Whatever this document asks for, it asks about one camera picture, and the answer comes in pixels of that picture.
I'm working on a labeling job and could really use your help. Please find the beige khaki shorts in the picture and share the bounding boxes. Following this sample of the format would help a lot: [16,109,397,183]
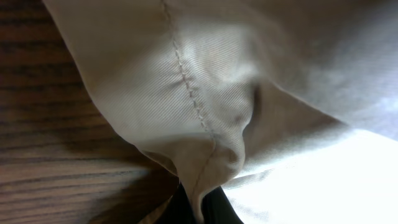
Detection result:
[45,0,397,223]

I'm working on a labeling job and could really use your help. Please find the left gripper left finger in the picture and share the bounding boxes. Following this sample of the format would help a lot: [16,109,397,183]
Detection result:
[155,184,197,224]

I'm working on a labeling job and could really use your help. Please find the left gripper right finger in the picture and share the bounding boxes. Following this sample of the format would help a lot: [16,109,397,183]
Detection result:
[201,187,243,224]

